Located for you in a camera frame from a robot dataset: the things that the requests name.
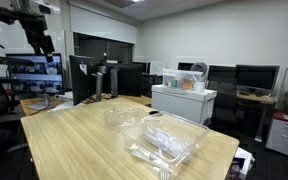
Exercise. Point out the white drawer cabinet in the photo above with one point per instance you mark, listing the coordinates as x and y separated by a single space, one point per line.
278 133

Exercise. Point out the clear plastic lid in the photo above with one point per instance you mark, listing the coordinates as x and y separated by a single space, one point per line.
116 119

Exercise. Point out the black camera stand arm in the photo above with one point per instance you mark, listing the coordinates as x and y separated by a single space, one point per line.
14 61

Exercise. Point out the black monitor back right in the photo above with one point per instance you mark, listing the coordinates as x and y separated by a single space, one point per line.
129 78

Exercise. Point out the clear plastic container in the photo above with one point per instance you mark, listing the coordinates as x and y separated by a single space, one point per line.
170 138

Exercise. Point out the black monitor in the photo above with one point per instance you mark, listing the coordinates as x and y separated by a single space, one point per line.
83 72
129 78

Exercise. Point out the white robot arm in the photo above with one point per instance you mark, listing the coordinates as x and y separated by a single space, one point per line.
31 15

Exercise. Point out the black monitor back left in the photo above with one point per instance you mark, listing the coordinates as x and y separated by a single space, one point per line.
83 72

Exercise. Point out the lit computer monitor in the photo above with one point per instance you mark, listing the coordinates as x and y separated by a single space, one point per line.
42 77

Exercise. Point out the dark monitor far desk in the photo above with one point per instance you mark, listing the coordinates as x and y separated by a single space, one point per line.
256 76

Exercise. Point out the white storage box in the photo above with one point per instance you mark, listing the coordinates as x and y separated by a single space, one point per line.
189 104

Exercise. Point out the black office chair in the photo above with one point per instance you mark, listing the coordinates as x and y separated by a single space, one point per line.
225 103

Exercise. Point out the clear plastic fork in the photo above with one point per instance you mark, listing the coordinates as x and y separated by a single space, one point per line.
156 165

